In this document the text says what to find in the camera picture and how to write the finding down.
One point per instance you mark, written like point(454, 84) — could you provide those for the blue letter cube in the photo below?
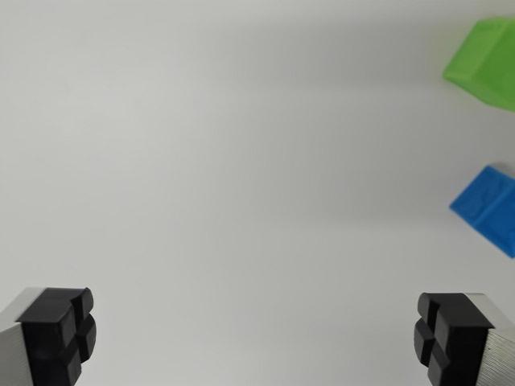
point(489, 205)

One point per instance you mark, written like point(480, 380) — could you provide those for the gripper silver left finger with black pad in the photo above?
point(52, 337)

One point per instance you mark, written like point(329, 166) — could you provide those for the green letter cube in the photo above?
point(484, 60)

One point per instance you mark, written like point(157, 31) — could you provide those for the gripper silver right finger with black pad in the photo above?
point(462, 342)

